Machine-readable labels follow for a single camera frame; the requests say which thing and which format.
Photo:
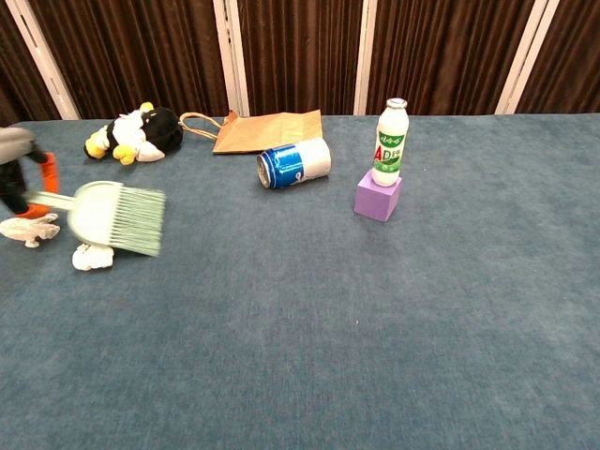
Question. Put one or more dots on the blue velvet tablecloth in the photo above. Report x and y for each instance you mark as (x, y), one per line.
(328, 328)

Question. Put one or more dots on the large white tissue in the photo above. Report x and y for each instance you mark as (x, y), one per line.
(28, 229)

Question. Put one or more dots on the black orange left robot hand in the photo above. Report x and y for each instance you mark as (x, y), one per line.
(11, 185)

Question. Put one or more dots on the purple foam cube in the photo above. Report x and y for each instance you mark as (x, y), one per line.
(377, 199)

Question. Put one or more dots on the brown curtain panel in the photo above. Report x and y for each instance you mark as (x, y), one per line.
(567, 61)
(136, 51)
(16, 79)
(300, 51)
(445, 51)

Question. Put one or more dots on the mint green hand broom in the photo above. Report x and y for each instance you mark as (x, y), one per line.
(98, 215)

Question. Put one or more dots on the brown paper bag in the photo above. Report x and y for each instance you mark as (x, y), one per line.
(267, 131)

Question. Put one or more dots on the white AD milk bottle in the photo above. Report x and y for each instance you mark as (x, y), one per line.
(390, 140)

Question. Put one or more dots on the white frame post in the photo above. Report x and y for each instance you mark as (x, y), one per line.
(527, 56)
(366, 56)
(231, 56)
(44, 61)

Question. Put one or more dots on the blue and white drink can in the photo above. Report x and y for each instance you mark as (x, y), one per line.
(293, 161)

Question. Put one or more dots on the black white penguin plush toy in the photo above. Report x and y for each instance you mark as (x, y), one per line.
(140, 133)

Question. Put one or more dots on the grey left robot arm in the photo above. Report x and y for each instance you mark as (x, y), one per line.
(14, 143)

